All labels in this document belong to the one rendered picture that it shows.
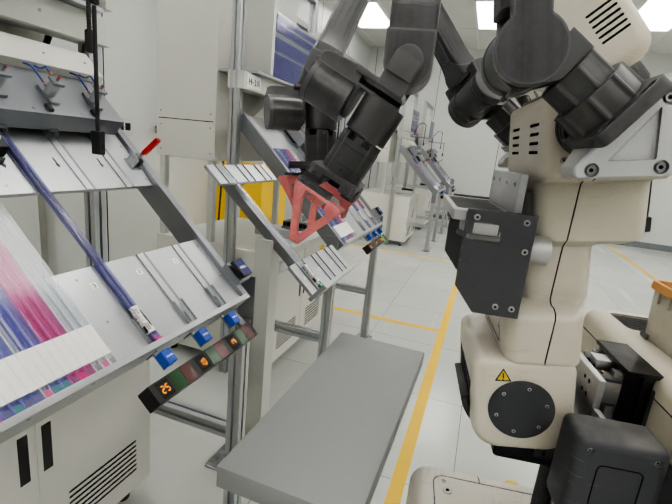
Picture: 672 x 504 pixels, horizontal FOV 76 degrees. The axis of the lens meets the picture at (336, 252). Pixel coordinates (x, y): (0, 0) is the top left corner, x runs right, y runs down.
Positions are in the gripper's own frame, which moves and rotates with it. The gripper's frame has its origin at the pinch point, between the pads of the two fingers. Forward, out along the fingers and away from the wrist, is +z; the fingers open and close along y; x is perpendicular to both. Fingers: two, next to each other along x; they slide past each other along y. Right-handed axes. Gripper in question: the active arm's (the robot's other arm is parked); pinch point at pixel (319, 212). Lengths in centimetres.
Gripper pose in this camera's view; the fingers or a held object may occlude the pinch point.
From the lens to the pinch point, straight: 80.1
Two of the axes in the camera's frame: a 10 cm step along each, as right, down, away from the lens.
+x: 4.4, -1.7, 8.8
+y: 9.0, 1.0, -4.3
